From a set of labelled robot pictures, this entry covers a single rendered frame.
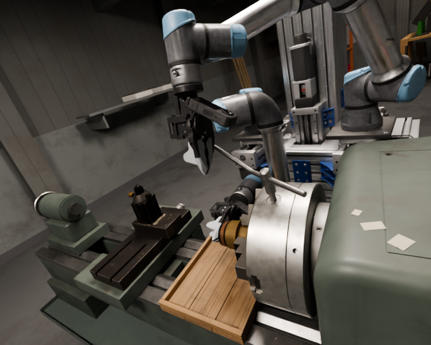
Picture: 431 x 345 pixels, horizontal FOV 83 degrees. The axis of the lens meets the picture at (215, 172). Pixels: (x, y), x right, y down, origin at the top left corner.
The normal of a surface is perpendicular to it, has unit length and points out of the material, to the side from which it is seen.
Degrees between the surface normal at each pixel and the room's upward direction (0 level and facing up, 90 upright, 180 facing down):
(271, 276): 74
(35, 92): 90
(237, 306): 0
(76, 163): 90
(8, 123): 90
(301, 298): 87
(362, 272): 45
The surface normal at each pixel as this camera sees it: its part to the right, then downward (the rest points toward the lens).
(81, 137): 0.77, 0.07
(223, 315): -0.25, -0.89
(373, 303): -0.48, 0.46
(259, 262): -0.54, 0.04
